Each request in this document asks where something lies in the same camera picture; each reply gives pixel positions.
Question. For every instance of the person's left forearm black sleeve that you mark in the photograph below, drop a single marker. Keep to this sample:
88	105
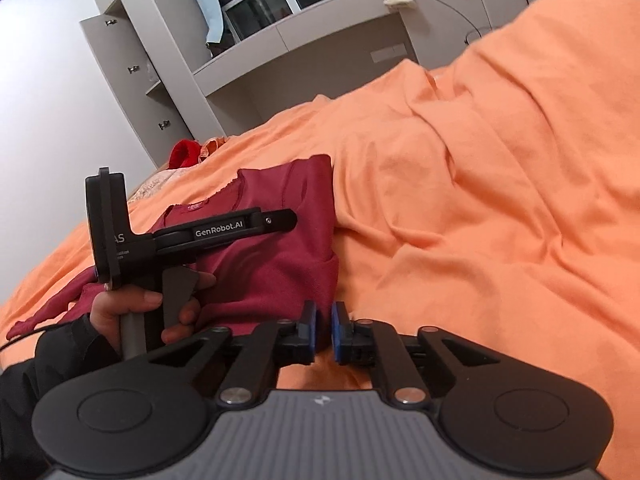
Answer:
35	375

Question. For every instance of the beige lace pillow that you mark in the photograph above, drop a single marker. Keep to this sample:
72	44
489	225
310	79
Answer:
155	185

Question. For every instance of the maroon shirt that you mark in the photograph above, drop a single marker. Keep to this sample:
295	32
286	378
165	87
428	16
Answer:
280	265

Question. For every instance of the white wall socket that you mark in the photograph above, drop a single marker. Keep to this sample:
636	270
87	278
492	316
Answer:
387	52

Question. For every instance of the orange blanket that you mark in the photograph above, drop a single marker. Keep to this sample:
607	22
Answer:
480	200

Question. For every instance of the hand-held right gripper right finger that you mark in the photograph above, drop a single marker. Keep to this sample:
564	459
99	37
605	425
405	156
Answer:
340	332

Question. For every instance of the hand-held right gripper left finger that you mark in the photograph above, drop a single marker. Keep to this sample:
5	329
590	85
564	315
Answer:
309	332

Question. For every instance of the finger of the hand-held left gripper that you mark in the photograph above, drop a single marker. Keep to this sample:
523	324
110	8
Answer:
220	232

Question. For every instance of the small orange cloth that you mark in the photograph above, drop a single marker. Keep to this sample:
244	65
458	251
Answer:
212	146

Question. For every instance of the red plush cloth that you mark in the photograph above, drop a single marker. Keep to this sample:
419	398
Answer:
187	154

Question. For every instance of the grey drawer cabinet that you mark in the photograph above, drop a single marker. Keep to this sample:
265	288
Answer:
135	35

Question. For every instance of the person's left hand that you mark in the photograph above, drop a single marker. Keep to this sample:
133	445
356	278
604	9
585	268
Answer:
105	310

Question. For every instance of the grey built-in desk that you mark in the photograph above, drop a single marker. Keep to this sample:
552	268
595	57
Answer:
310	40

